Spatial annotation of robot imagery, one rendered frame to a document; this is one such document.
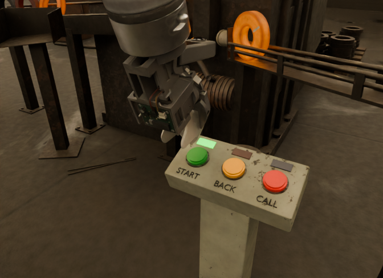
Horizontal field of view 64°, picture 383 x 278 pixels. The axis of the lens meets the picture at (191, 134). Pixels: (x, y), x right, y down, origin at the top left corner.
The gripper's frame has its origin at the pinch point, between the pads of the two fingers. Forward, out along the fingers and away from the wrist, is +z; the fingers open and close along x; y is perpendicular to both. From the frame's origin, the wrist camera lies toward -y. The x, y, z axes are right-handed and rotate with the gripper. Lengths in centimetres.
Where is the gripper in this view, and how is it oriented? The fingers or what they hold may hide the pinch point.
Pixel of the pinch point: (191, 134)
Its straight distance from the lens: 54.3
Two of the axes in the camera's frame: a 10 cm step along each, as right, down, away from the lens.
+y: -4.7, 7.0, -5.3
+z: 1.7, 6.6, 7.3
